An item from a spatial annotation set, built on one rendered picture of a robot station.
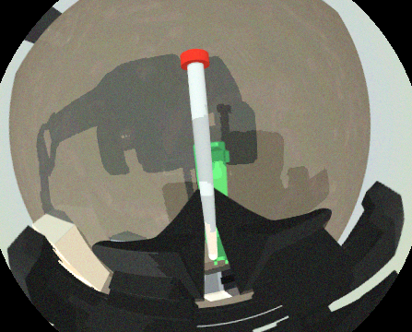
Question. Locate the green u-shaped cradle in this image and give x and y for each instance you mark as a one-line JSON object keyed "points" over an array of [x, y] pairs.
{"points": [[220, 157]]}

